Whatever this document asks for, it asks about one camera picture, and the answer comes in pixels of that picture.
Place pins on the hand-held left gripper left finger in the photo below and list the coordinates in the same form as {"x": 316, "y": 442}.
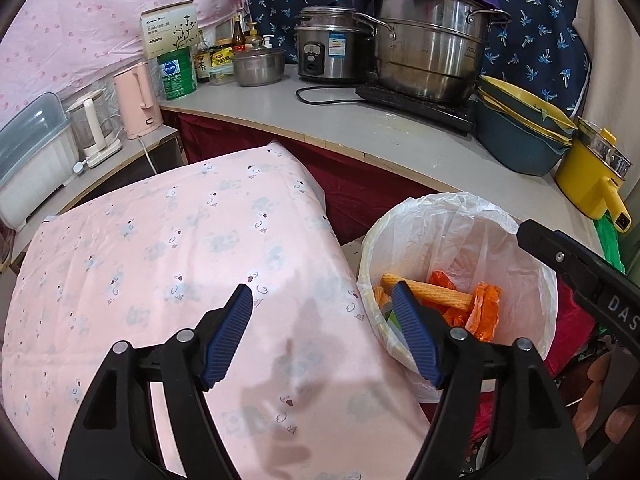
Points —
{"x": 227, "y": 337}

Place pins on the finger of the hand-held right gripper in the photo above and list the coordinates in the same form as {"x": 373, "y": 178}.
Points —
{"x": 560, "y": 257}

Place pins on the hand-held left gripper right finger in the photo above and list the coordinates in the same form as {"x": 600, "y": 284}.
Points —
{"x": 417, "y": 332}

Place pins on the red-orange plastic bag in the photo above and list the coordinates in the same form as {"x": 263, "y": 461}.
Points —
{"x": 442, "y": 280}

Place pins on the light orange plastic bag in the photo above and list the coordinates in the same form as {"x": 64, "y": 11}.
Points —
{"x": 482, "y": 315}

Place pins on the bin with white liner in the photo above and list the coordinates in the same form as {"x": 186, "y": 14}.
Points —
{"x": 450, "y": 230}

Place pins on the person's right hand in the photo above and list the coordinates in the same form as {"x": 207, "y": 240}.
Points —
{"x": 595, "y": 375}

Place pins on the bright red cloth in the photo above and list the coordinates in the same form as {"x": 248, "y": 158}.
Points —
{"x": 570, "y": 320}

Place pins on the green plastic bag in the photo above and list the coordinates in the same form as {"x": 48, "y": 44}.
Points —
{"x": 611, "y": 245}

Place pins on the yellow electric pot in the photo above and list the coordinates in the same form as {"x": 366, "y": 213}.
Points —
{"x": 585, "y": 180}

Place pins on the pink printed tablecloth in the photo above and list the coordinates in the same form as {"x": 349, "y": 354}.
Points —
{"x": 175, "y": 240}

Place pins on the stacked blue yellow basins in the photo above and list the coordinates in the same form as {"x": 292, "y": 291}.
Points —
{"x": 520, "y": 135}

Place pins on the maroon counter skirt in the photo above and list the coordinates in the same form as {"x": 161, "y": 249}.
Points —
{"x": 350, "y": 180}

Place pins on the black induction cooktop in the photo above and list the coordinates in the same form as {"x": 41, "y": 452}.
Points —
{"x": 425, "y": 110}

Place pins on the blue floral cloth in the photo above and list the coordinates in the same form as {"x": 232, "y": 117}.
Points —
{"x": 540, "y": 35}

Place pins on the beige curtain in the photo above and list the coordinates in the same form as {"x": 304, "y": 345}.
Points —
{"x": 600, "y": 35}

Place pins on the large steel steamer pot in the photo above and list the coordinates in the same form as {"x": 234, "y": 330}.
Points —
{"x": 430, "y": 50}

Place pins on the glass electric kettle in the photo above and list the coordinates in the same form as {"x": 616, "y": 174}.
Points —
{"x": 92, "y": 125}

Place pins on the pink electric kettle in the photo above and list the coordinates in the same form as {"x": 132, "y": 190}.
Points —
{"x": 135, "y": 100}

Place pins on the white dish box clear lid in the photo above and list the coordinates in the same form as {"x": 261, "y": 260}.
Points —
{"x": 30, "y": 170}

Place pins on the green tin can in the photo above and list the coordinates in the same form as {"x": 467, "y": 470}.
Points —
{"x": 176, "y": 75}

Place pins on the small steel pot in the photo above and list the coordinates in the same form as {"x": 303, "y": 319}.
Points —
{"x": 257, "y": 67}

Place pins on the jar with yellow label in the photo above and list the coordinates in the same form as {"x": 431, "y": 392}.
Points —
{"x": 221, "y": 62}

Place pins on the dark tea bottle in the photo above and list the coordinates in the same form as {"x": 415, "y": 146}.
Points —
{"x": 201, "y": 62}

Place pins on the steel rice cooker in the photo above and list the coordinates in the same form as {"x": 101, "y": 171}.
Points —
{"x": 330, "y": 50}

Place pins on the short sauce bottle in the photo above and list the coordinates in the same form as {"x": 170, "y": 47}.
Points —
{"x": 253, "y": 37}

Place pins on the tall sauce bottle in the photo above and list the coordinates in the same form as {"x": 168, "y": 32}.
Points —
{"x": 238, "y": 35}

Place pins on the white cardboard box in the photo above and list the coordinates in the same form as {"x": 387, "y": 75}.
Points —
{"x": 167, "y": 30}

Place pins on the pink dotted curtain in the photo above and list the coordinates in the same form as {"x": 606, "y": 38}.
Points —
{"x": 75, "y": 20}

